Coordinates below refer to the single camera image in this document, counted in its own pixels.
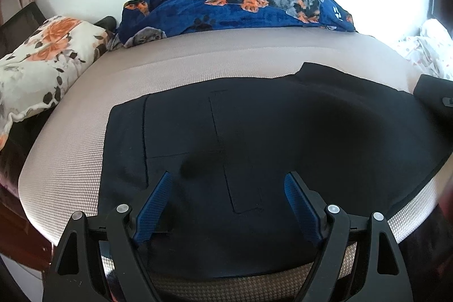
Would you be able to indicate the black object behind pillow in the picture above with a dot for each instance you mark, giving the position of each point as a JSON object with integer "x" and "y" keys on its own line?
{"x": 109, "y": 23}

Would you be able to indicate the blue dog print blanket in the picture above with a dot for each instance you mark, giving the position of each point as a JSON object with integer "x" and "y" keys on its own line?
{"x": 144, "y": 21}

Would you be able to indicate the dark wooden headboard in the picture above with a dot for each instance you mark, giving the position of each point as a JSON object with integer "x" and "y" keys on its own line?
{"x": 18, "y": 28}

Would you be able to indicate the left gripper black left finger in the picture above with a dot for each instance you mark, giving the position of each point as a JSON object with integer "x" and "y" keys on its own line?
{"x": 77, "y": 272}

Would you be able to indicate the white orange floral pillow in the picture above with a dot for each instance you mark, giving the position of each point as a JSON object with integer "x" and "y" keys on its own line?
{"x": 40, "y": 71}

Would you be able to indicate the white polka dot sheet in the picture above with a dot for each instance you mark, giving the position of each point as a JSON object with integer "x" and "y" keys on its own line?
{"x": 430, "y": 51}

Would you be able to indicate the black pants with orange lining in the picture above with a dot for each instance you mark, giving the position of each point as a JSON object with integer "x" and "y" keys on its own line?
{"x": 228, "y": 144}

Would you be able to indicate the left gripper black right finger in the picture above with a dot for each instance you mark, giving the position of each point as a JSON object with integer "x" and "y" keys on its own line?
{"x": 378, "y": 272}

